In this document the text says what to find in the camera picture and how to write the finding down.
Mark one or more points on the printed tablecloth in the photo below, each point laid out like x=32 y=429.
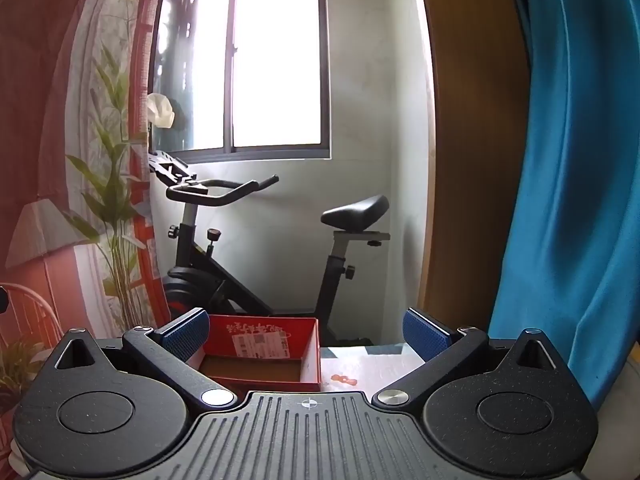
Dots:
x=370 y=365

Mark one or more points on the red cardboard box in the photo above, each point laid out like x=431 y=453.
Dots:
x=311 y=355

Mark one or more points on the white cloth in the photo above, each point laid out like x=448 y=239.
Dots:
x=160 y=110

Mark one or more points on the printed curtain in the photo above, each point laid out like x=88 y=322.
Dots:
x=50 y=110

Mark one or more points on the window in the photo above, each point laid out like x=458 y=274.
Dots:
x=280 y=60

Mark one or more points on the black exercise bike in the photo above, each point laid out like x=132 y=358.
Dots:
x=200 y=255

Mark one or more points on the wooden door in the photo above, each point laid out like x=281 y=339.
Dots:
x=475 y=160

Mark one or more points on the blue curtain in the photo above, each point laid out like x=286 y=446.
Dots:
x=575 y=160

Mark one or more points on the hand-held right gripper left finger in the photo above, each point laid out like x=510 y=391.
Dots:
x=185 y=336

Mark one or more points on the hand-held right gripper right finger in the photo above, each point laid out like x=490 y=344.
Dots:
x=425 y=336

